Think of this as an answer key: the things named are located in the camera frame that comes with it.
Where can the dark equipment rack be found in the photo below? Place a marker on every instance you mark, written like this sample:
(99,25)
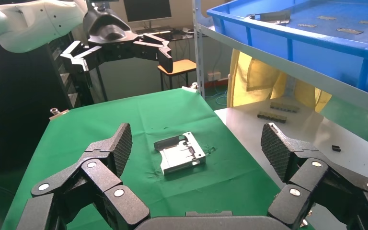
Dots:
(73,92)

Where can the black computer monitor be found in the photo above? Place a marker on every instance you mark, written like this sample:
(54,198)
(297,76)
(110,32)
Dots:
(147,9)

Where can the yellow cloth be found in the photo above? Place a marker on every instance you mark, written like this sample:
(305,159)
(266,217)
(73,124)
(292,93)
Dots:
(257,79)

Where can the small black block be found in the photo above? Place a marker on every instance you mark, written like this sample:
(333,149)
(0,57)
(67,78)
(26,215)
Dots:
(336,148)

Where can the stamped metal bracket part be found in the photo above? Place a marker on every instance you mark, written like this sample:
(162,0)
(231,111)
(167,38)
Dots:
(177,155)
(276,17)

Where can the black tripod pole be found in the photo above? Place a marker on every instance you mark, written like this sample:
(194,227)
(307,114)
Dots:
(101,79)

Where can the green table cloth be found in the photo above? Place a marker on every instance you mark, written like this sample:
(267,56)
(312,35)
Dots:
(76,133)

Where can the grey shelf upright post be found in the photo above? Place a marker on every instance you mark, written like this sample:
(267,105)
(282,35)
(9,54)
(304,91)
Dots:
(199,47)

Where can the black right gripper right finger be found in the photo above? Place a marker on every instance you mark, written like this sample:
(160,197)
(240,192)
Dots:
(307,171)

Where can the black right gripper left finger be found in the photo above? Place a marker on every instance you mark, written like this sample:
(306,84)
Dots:
(101,171)

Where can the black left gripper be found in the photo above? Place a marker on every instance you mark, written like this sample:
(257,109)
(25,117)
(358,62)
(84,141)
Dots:
(107,31)

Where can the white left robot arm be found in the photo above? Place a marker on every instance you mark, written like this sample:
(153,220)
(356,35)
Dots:
(34,22)

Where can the white wall outlet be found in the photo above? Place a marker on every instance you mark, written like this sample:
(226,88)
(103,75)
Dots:
(214,76)

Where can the silver binder clip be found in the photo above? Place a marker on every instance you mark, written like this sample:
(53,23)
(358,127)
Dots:
(191,86)
(58,112)

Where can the wooden top stool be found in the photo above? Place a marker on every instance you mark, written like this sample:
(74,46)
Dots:
(182,66)

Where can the grey linked clip strip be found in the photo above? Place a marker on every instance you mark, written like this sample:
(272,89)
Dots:
(272,117)
(284,107)

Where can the blue plastic bin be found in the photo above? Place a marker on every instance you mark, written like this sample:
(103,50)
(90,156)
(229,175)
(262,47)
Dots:
(323,60)

